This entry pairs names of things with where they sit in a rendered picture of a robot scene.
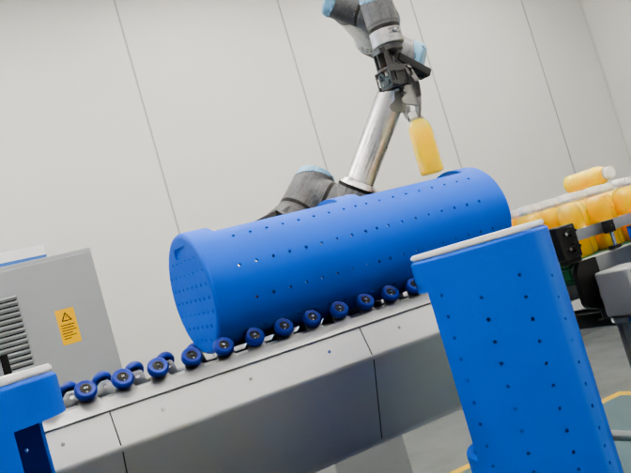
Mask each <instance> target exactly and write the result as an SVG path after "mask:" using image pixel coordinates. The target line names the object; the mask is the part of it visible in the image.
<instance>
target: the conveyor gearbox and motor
mask: <svg viewBox="0 0 631 473"><path fill-rule="evenodd" d="M595 278H596V281H597V285H598V288H599V294H600V297H601V299H602V300H603V303H604V306H605V309H606V312H607V316H608V317H610V321H611V322H612V323H618V324H617V327H618V330H619V332H620V335H621V338H622V342H623V347H624V350H625V353H626V356H627V359H628V362H629V365H630V368H631V262H630V263H624V264H620V265H618V266H615V267H611V268H608V269H605V270H602V271H600V272H597V273H595Z"/></svg>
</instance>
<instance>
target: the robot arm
mask: <svg viewBox="0 0 631 473"><path fill-rule="evenodd" d="M321 13H322V15H323V16H326V17H327V18H331V19H334V20H335V21H336V22H338V23H339V24H340V25H341V26H342V27H343V28H344V29H345V30H346V31H347V32H348V33H349V35H350V36H352V37H353V38H354V43H355V46H356V48H357V49H358V50H359V51H360V52H361V53H363V54H365V55H367V56H369V57H371V58H373V59H374V61H375V65H376V68H377V74H375V78H376V81H377V80H379V82H380V85H379V84H378V81H377V87H378V91H377V94H376V97H375V100H374V103H373V105H372V108H371V111H370V113H369V115H368V118H367V120H366V123H365V126H364V128H363V131H362V136H361V138H360V140H359V143H358V145H357V148H356V151H355V153H354V156H353V159H352V161H351V163H350V166H349V169H348V171H347V174H346V175H345V176H343V177H341V178H340V179H339V181H338V183H335V182H334V177H333V176H332V175H331V173H330V172H328V171H327V170H325V169H323V168H321V167H319V166H315V165H304V166H302V167H300V168H299V170H298V171H297V172H296V174H295V175H294V176H293V179H292V181H291V182H290V184H289V186H288V188H287V190H286V192H285V194H284V196H283V198H282V200H281V202H280V204H279V205H277V207H275V208H274V209H273V210H272V211H274V210H278V211H279V212H280V213H282V214H283V215H284V214H287V213H292V212H296V211H300V210H303V209H308V208H312V207H316V206H318V205H319V204H320V203H321V202H322V201H324V200H328V199H331V198H335V197H340V196H344V195H348V194H354V195H358V196H364V195H367V194H371V193H376V192H377V191H376V189H375V187H374V184H375V181H376V179H377V174H378V172H379V169H380V166H381V164H382V162H383V160H384V157H385V154H386V152H387V149H388V146H389V144H390V141H391V139H392V135H393V132H394V130H395V127H396V124H397V122H398V119H399V117H400V114H401V113H403V115H404V117H405V118H406V120H407V121H408V122H409V120H410V119H409V117H408V113H409V112H410V106H409V105H412V106H415V111H416V114H417V116H418V117H420V116H421V109H422V97H421V95H422V92H421V87H420V82H419V80H422V79H424V78H427V77H429V76H430V74H431V68H429V67H427V66H425V65H424V63H425V58H426V51H427V48H426V45H425V44H424V43H423V42H420V41H419V40H417V39H413V38H408V37H405V36H403V34H402V31H401V27H400V15H399V13H398V11H397V10H396V8H395V5H394V3H393V0H323V4H322V9H321ZM272 211H271V212H272ZM269 213H270V212H269ZM269 213H268V214H269Z"/></svg>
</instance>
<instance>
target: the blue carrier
mask: <svg viewBox="0 0 631 473"><path fill-rule="evenodd" d="M387 225H388V226H387ZM510 227H512V218H511V212H510V208H509V205H508V203H507V200H506V198H505V195H504V193H503V192H502V190H501V188H500V186H499V185H498V184H497V182H496V181H495V180H494V179H493V178H492V177H491V176H490V175H488V174H487V173H485V172H483V171H481V170H479V169H476V168H471V167H466V168H461V169H456V170H452V171H449V172H445V173H443V174H441V175H440V176H438V177H437V178H435V179H431V180H427V181H424V182H419V183H415V184H411V185H407V186H403V187H399V188H395V189H391V190H386V191H380V192H376V193H371V194H367V195H364V196H358V195H354V194H348V195H344V196H340V197H335V198H331V199H328V200H324V201H322V202H321V203H320V204H319V205H318V206H316V207H312V208H308V209H303V210H300V211H296V212H292V213H287V214H284V215H280V216H276V217H271V218H267V219H264V220H260V221H252V222H248V223H244V224H240V225H236V226H232V227H228V228H224V229H220V230H216V231H212V230H210V229H208V228H202V229H198V230H193V231H190V232H186V233H181V234H178V235H177V236H175V238H174V239H173V241H172V243H171V246H170V251H169V276H170V283H171V287H172V292H173V296H174V300H175V303H176V306H177V311H178V314H179V317H180V319H181V322H182V324H183V326H184V328H185V329H186V331H187V333H188V335H189V337H190V338H191V340H192V341H193V343H194V344H195V345H196V346H197V347H198V348H199V349H200V350H201V351H203V352H204V353H207V354H214V353H215V352H214V350H213V344H214V342H215V341H216V340H217V339H218V338H221V337H226V338H229V339H230V340H232V342H233V343H234V347H235V346H238V345H241V344H244V343H246V342H245V340H244V334H245V332H246V330H247V329H249V328H259V329H261V330H262V331H263V332H264V335H265V337H267V336H270V335H272V334H275V331H274V324H275V322H276V321H277V320H278V319H282V318H285V319H288V320H290V321H291V322H292V323H293V325H294V328H295V327H298V326H301V325H304V323H303V322H302V316H303V314H304V313H305V312H306V311H308V310H315V311H317V312H319V313H320V314H321V317H322V318H325V317H328V316H331V313H330V306H331V305H332V303H333V302H335V301H341V302H344V303H345V304H346V305H347V307H348V309H349V310H351V309H354V308H358V306H357V304H356V298H357V296H358V295H359V294H368V295H370V296H372V297H373V298H374V301H378V300H381V299H383V298H382V296H381V290H382V288H383V287H384V286H387V285H390V286H393V287H395V288H396V289H397V290H398V291H399V294H401V293H404V292H407V289H406V287H405V284H406V281H407V280H408V279H410V278H414V277H413V273H412V270H411V264H412V263H413V262H412V261H411V260H410V258H411V256H414V255H417V254H420V253H424V252H429V251H433V250H435V249H438V248H442V247H445V246H449V245H452V244H455V243H458V242H461V241H465V240H468V239H472V238H475V237H480V236H484V235H487V234H491V233H494V232H497V231H500V230H503V229H507V228H510ZM336 239H337V240H336ZM320 243H321V244H320ZM304 247H305V248H306V249H305V248H304ZM402 253H403V254H402ZM272 255H273V256H274V257H272ZM389 258H390V259H389ZM255 260H256V261H257V262H256V261H255ZM366 264H367V265H366ZM238 265H239V266H238ZM336 273H337V274H336ZM321 277H322V278H321ZM305 282H306V283H305ZM289 286H290V287H289ZM272 291H274V292H273V293H272ZM255 296H257V297H255Z"/></svg>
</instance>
